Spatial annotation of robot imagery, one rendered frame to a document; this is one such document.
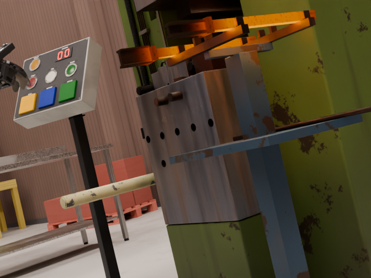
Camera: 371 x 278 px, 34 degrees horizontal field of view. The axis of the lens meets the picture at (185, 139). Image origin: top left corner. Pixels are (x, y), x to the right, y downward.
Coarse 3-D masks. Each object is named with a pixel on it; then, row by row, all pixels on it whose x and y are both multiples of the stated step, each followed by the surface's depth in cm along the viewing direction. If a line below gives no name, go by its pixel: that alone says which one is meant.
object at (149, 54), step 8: (232, 40) 165; (248, 40) 168; (128, 48) 148; (136, 48) 149; (144, 48) 151; (152, 48) 151; (160, 48) 153; (168, 48) 154; (176, 48) 155; (216, 48) 162; (120, 56) 148; (128, 56) 149; (136, 56) 150; (144, 56) 151; (152, 56) 151; (160, 56) 152; (168, 56) 155; (120, 64) 149; (128, 64) 148; (136, 64) 149; (144, 64) 151
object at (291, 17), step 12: (300, 12) 147; (312, 12) 149; (168, 24) 126; (180, 24) 127; (192, 24) 130; (204, 24) 131; (216, 24) 132; (228, 24) 134; (252, 24) 138; (264, 24) 140; (276, 24) 144; (168, 36) 127; (180, 36) 128; (192, 36) 132
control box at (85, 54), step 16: (64, 48) 236; (80, 48) 231; (96, 48) 233; (48, 64) 237; (64, 64) 232; (80, 64) 227; (96, 64) 231; (64, 80) 228; (80, 80) 223; (96, 80) 229; (80, 96) 219; (96, 96) 227; (16, 112) 235; (32, 112) 230; (48, 112) 227; (64, 112) 227; (80, 112) 226
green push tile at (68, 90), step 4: (76, 80) 224; (64, 84) 226; (68, 84) 224; (72, 84) 223; (76, 84) 223; (60, 88) 226; (64, 88) 225; (68, 88) 223; (72, 88) 222; (60, 92) 225; (64, 92) 224; (68, 92) 223; (72, 92) 221; (60, 96) 224; (64, 96) 223; (68, 96) 222; (72, 96) 220; (60, 100) 223; (64, 100) 222
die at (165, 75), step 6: (162, 66) 202; (174, 66) 197; (180, 66) 194; (186, 66) 192; (156, 72) 205; (162, 72) 203; (168, 72) 200; (174, 72) 197; (180, 72) 195; (186, 72) 193; (192, 72) 193; (156, 78) 206; (162, 78) 203; (168, 78) 200; (156, 84) 207; (162, 84) 204
